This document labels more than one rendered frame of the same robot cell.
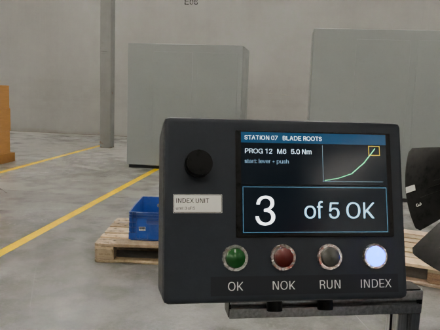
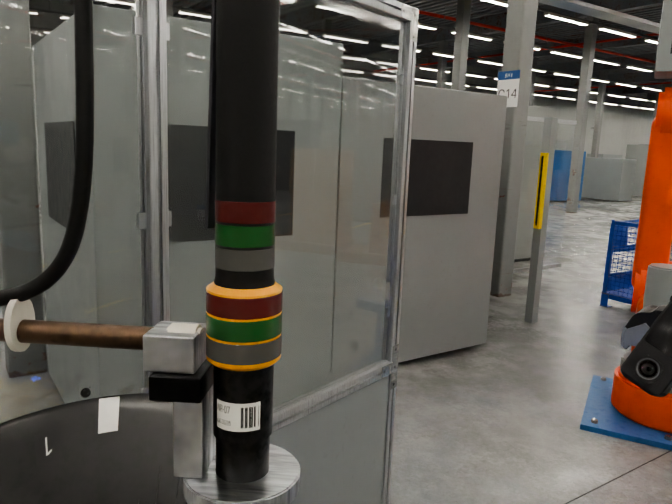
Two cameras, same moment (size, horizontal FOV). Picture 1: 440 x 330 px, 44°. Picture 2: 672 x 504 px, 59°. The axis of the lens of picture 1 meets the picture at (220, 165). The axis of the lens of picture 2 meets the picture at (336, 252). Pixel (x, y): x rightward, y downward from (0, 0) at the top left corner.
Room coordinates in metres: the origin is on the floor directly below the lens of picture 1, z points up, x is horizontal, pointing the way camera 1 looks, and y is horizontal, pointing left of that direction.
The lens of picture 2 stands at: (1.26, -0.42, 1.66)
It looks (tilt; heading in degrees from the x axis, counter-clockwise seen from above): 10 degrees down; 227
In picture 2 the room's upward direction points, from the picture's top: 2 degrees clockwise
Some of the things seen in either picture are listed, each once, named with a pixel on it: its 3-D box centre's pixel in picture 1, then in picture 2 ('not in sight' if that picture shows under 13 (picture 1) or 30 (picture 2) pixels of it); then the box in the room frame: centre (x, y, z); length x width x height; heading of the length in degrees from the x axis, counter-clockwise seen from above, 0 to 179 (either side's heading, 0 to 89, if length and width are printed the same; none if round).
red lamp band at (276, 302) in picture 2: not in sight; (244, 299); (1.07, -0.70, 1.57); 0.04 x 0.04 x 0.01
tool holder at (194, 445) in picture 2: not in sight; (226, 410); (1.08, -0.71, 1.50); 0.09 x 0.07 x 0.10; 134
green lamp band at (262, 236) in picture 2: not in sight; (245, 232); (1.07, -0.70, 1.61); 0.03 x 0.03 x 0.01
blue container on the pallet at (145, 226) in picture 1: (160, 217); not in sight; (4.21, 0.46, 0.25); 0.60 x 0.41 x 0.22; 179
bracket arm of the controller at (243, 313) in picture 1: (324, 299); not in sight; (0.62, -0.13, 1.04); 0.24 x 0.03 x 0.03; 99
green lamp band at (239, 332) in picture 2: not in sight; (244, 320); (1.07, -0.70, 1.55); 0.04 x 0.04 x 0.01
